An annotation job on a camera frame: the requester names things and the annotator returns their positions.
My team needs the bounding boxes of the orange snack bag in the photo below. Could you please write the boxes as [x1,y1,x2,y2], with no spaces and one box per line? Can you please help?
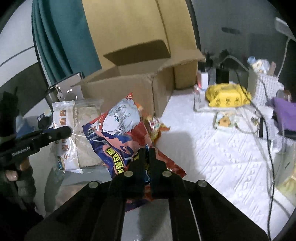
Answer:
[135,103,171,144]

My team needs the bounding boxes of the purple cloth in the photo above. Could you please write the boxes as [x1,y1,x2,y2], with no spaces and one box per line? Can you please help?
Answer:
[270,97,296,140]

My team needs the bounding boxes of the teal curtain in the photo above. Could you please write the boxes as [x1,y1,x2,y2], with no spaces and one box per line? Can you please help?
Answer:
[32,1,102,84]

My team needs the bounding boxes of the small yellow white box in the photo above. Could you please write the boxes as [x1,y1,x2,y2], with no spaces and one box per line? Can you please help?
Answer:
[213,111,235,130]

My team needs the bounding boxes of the left hand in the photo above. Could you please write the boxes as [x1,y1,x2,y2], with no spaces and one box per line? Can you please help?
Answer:
[5,157,31,182]

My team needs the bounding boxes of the white perforated basket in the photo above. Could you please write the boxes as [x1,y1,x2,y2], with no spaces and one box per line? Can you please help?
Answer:
[247,68,280,105]

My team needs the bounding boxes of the anime red blue snack bag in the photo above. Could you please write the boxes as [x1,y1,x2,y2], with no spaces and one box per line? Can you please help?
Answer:
[83,93,186,212]

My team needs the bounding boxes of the open cardboard box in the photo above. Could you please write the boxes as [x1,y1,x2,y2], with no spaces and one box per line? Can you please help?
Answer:
[77,39,205,118]

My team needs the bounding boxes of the white charger with red light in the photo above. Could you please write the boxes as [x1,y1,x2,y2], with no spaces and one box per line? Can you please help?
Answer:
[197,70,209,90]

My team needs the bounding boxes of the white bread package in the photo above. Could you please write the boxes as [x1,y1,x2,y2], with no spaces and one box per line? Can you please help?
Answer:
[52,99,103,174]

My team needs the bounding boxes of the black cable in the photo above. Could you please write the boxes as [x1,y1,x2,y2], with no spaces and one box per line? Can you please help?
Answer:
[206,49,276,240]

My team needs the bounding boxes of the white desk lamp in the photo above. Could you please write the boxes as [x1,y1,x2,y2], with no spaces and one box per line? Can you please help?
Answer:
[274,17,295,78]

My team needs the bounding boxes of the tablet with lit screen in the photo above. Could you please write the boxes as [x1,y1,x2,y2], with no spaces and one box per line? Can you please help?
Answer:
[49,72,83,101]

